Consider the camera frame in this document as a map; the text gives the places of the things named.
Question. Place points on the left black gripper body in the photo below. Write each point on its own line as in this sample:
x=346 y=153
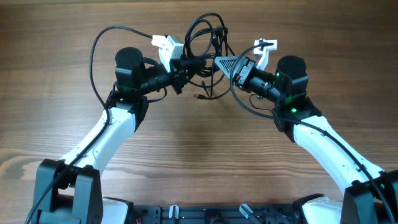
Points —
x=177 y=77

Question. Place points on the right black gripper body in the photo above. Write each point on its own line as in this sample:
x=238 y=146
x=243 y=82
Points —
x=244 y=83

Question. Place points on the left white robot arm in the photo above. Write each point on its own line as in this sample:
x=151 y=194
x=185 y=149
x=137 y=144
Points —
x=69 y=190

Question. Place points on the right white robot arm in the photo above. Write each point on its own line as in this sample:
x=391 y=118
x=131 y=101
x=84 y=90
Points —
x=369 y=192

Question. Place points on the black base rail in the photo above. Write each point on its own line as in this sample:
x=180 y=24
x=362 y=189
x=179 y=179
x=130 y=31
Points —
x=272 y=213

